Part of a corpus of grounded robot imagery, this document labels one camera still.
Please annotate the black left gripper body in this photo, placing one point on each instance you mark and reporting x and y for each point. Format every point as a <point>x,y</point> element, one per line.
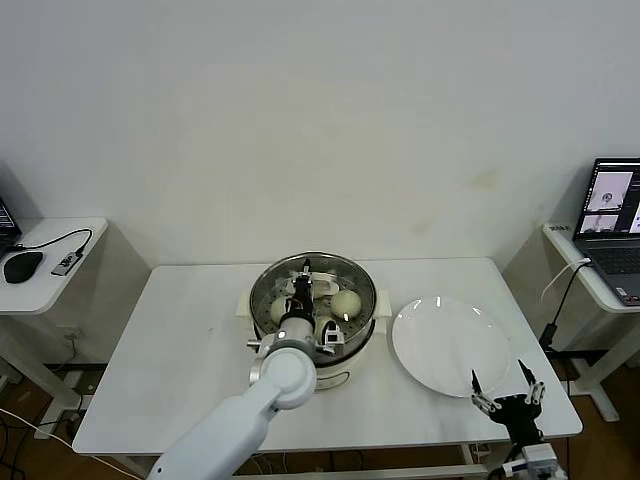
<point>301,300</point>

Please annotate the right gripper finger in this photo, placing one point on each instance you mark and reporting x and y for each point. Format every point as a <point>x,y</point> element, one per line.
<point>480,395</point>
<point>535,392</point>

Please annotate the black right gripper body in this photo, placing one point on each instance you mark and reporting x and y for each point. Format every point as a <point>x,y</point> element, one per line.
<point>517,415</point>

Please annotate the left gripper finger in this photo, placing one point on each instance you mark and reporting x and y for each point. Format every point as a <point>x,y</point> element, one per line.
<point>307,270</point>
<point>296,281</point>

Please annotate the perforated steel steamer basket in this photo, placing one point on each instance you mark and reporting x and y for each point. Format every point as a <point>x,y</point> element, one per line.
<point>362,340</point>

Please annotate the round white plate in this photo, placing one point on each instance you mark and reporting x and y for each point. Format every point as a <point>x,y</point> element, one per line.
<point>450,350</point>

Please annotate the white electric cooker pot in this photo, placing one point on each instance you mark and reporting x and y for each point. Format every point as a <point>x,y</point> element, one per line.
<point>350,370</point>

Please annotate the white side table with label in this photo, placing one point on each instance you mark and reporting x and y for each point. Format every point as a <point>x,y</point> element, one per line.
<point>600,295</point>

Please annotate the grey open laptop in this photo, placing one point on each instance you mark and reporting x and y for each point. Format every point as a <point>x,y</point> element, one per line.
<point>610,260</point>

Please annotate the small white label sticker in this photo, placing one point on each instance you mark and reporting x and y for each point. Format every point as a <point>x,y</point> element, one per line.
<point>559,228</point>

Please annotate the grey usb hub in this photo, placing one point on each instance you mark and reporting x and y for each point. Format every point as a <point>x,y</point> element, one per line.
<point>66,264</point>

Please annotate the white side table with mouse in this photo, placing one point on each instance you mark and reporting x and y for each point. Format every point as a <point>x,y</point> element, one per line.
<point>30,300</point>

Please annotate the black computer mouse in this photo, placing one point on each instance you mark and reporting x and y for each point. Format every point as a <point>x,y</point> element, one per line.
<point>22,267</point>

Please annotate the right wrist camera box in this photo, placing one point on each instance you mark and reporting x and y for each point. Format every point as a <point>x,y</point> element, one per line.
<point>539,456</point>

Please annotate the white main table frame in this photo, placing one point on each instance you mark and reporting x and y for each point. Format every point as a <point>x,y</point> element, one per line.
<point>400,474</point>

